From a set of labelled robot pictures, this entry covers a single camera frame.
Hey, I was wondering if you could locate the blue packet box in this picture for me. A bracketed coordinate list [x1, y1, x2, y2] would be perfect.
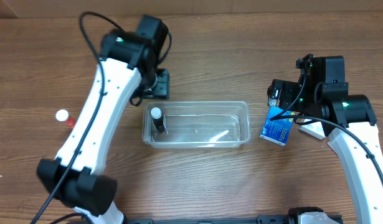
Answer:
[260, 108, 293, 146]

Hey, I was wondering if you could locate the clear plastic container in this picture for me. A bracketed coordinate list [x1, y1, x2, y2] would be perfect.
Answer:
[143, 101, 251, 149]

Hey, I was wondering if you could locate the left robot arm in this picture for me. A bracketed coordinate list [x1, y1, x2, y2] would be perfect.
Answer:
[37, 15, 172, 223]

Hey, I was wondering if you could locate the dark bottle white cap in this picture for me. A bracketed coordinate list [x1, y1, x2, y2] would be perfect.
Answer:
[150, 107, 166, 133]

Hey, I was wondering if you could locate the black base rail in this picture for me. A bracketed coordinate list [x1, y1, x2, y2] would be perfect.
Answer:
[119, 207, 343, 224]

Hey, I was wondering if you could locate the white packet box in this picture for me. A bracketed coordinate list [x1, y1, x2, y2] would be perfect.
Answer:
[298, 119, 326, 140]

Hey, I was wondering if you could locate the orange bottle white cap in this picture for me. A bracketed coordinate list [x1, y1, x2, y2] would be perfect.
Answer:
[55, 109, 76, 129]

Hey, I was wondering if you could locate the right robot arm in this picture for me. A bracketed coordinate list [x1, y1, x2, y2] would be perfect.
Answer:
[267, 54, 383, 223]

